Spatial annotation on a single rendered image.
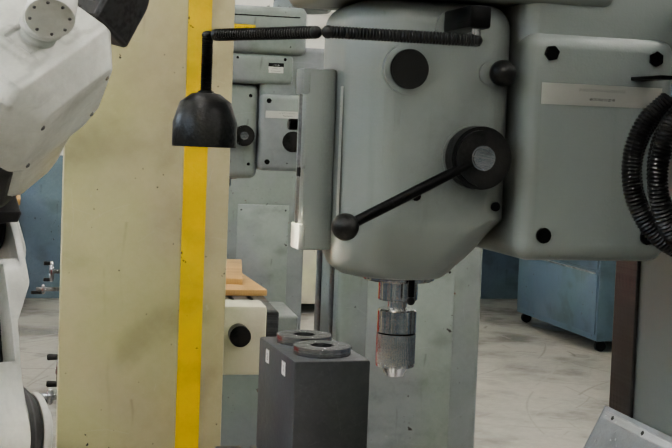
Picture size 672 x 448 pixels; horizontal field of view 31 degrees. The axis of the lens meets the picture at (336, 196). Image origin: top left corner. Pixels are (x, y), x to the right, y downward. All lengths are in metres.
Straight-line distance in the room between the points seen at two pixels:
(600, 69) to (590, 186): 0.13
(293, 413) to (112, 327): 1.37
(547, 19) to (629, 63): 0.11
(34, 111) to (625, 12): 0.79
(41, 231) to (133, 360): 7.28
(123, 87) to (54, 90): 1.39
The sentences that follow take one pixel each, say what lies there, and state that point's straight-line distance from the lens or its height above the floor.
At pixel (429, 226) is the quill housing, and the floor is 1.38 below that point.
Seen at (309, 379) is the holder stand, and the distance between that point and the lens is 1.83.
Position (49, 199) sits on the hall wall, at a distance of 10.39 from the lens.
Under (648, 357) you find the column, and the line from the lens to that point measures 1.67.
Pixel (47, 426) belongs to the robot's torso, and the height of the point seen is 1.01.
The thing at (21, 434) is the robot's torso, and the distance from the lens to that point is 1.92.
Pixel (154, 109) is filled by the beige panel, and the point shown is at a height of 1.52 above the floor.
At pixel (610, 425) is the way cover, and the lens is 1.75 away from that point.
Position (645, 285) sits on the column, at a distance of 1.68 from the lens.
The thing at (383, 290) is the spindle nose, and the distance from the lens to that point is 1.44.
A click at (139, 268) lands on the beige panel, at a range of 3.13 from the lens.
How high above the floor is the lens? 1.48
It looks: 3 degrees down
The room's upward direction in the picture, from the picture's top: 2 degrees clockwise
